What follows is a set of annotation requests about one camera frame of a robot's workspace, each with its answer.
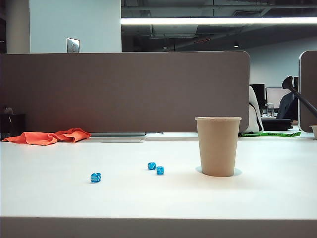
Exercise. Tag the narrow brown desk partition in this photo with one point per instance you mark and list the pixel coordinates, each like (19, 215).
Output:
(309, 74)

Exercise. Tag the dark computer monitor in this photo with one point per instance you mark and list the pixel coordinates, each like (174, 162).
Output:
(260, 94)

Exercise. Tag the metal wall plate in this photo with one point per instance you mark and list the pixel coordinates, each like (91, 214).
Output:
(73, 45)

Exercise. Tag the lit computer monitor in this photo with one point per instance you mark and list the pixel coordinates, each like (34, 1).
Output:
(273, 98)

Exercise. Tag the beige paper bowl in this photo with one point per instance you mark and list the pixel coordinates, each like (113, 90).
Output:
(314, 131)

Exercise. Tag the long ceiling light strip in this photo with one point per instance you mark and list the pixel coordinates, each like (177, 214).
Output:
(210, 20)

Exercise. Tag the clear drinking glass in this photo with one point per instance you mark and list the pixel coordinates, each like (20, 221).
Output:
(270, 111)

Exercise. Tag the wide brown desk partition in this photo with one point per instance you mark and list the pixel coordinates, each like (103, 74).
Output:
(123, 91)

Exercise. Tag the brown paper cup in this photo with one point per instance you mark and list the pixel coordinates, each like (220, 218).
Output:
(218, 148)

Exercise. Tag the crumpled orange cloth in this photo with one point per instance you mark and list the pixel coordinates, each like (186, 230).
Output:
(37, 138)

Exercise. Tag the seated person dark shirt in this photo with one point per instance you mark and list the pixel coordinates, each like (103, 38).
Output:
(287, 106)

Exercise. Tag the translucent blue die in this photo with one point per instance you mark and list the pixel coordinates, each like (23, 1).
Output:
(151, 166)
(95, 177)
(160, 170)

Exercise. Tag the black slanted pole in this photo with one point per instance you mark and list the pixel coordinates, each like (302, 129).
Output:
(287, 82)

